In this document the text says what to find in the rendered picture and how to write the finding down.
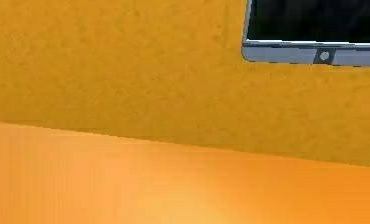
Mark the grey-framed television set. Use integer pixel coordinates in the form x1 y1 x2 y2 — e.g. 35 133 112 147
241 0 370 69

